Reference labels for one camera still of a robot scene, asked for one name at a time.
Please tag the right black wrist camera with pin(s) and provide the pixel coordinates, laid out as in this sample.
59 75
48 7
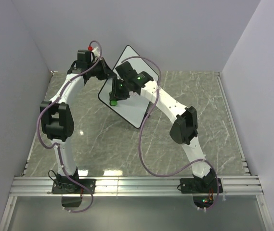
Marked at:
125 70

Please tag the aluminium front rail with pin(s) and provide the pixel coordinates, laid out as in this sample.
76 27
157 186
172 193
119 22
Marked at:
135 186

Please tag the aluminium rail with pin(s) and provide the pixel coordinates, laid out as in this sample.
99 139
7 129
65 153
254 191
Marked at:
135 186
243 158

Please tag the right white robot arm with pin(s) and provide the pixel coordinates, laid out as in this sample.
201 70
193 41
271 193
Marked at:
183 130

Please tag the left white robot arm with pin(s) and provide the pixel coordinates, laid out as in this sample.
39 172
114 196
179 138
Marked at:
55 124

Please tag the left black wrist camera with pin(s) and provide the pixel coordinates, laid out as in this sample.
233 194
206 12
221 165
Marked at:
83 56

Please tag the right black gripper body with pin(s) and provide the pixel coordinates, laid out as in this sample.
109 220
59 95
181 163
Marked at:
122 85

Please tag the aluminium right side rail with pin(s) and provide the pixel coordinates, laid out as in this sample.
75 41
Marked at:
243 158

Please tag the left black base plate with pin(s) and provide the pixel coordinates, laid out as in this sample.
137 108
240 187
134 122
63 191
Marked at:
65 186

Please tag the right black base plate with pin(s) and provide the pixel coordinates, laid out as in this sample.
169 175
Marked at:
189 186

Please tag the green whiteboard eraser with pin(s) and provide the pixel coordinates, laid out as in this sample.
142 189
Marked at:
113 102

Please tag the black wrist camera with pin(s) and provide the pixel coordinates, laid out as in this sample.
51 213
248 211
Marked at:
83 56
125 70

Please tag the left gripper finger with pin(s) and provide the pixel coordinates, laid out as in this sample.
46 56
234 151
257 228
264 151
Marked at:
104 65
106 75

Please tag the white whiteboard black frame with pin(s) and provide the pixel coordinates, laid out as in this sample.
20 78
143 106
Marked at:
134 108

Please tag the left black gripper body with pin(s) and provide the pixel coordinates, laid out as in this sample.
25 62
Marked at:
95 70

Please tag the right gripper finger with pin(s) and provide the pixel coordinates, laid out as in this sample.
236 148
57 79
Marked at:
122 95
115 90

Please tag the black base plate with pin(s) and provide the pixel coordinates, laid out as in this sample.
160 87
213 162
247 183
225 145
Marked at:
65 186
189 186

